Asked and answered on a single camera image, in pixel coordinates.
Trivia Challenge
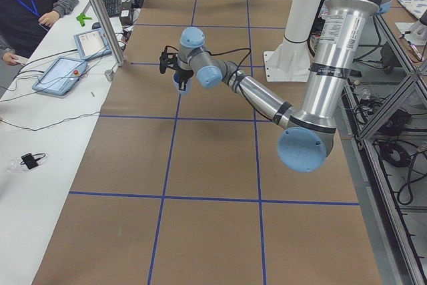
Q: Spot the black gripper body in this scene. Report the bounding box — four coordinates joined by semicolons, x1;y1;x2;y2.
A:
159;45;192;80

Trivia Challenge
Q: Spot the light blue plastic cup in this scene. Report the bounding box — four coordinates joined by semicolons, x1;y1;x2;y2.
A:
173;73;191;95

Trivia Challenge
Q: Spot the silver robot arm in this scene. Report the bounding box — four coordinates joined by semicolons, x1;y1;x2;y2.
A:
159;0;391;172

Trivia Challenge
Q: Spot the blue teach pendant far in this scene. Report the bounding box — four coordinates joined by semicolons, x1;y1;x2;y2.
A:
73;28;111;61

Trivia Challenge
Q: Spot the blue teach pendant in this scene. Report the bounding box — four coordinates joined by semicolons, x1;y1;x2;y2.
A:
32;57;88;96
73;28;111;61

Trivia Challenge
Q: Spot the black keyboard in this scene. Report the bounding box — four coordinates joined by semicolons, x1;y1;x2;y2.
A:
103;0;121;17

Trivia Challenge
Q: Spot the green clamp tool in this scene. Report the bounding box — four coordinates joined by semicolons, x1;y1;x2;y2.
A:
76;13;92;27

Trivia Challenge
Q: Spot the blue teach pendant near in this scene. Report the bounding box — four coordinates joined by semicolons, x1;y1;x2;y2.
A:
32;57;88;96

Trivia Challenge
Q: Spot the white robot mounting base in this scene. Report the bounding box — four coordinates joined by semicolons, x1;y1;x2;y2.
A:
263;0;331;83

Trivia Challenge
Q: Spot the seated person in black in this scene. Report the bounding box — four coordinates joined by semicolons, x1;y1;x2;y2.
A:
1;0;79;66

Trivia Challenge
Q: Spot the small black device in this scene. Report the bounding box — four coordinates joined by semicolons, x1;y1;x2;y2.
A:
21;153;46;170

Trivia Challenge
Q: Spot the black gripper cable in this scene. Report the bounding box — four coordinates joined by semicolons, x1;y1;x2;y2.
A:
165;44;252;92

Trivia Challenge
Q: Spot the aluminium frame post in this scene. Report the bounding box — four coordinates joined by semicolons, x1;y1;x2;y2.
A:
89;0;124;67

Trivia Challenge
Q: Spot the aluminium table frame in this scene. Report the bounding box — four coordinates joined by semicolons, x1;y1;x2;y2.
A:
342;9;426;284

